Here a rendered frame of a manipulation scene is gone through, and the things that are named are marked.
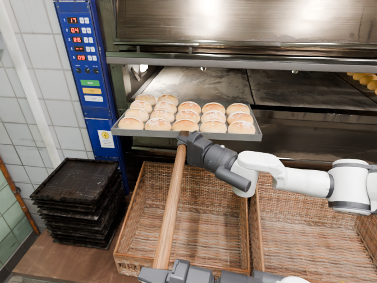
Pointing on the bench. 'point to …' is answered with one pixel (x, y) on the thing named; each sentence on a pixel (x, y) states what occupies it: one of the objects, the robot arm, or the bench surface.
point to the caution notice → (106, 138)
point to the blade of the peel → (197, 124)
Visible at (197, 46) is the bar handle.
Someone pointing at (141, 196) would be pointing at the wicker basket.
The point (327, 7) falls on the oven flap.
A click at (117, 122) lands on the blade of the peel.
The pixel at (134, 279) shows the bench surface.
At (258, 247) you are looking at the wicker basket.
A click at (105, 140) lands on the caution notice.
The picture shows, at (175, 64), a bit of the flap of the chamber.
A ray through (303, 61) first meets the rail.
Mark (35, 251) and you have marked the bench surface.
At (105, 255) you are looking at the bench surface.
